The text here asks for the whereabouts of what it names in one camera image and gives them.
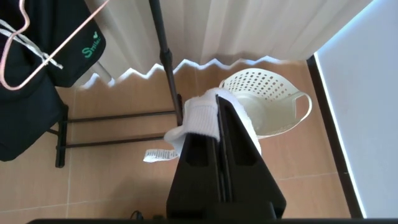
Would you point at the white garment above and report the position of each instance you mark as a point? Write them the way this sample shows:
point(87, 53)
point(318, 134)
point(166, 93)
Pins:
point(202, 118)

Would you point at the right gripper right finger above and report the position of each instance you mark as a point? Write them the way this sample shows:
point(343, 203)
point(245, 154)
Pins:
point(255, 193)

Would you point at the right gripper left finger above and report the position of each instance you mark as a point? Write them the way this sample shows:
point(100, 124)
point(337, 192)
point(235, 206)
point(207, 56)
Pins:
point(192, 186)

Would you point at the black clothes rack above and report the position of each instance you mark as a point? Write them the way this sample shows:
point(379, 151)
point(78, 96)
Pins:
point(164, 56)

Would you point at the pink clothes hanger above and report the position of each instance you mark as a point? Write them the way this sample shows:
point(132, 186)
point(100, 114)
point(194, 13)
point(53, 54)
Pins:
point(77, 31)

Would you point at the beige curtain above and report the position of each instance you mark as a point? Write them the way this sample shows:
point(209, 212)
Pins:
point(248, 28)

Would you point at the black shorts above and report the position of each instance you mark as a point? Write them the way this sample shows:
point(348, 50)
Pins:
point(25, 124)

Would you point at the white laundry basket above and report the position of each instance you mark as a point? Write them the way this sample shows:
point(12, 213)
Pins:
point(264, 84)

